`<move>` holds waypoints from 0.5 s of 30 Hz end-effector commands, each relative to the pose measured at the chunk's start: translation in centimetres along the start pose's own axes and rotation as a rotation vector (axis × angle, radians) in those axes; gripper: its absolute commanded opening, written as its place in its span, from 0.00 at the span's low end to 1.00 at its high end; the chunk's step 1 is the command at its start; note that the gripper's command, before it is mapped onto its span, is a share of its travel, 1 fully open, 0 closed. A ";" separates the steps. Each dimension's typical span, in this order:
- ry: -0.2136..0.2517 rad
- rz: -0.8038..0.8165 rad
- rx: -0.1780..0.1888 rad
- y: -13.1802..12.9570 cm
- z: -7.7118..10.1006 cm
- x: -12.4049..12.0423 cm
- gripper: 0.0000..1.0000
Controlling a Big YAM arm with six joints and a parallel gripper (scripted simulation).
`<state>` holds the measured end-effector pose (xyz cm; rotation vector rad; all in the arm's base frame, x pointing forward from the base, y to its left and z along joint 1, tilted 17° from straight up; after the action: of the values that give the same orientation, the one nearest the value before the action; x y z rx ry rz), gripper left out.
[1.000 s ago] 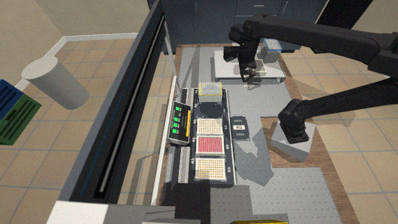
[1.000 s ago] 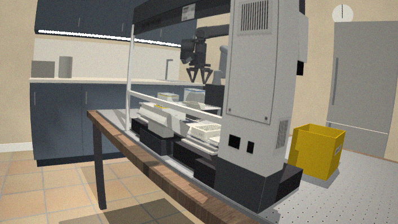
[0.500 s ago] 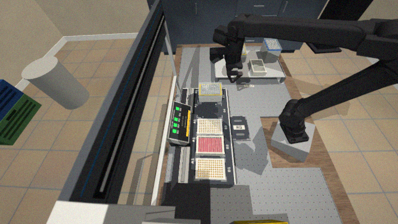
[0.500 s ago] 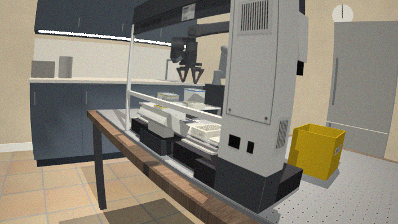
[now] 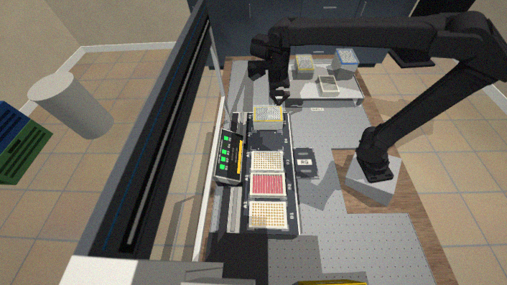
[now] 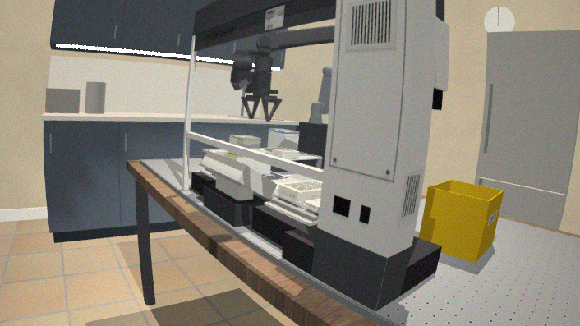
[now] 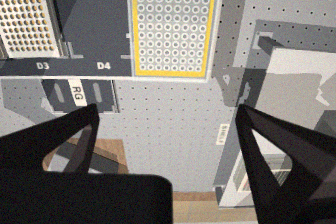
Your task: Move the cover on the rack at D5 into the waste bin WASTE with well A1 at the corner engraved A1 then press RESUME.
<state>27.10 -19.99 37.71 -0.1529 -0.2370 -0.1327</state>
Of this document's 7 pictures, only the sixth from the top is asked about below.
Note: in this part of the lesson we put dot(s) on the yellow open-top bin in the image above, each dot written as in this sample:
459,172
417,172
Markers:
463,225

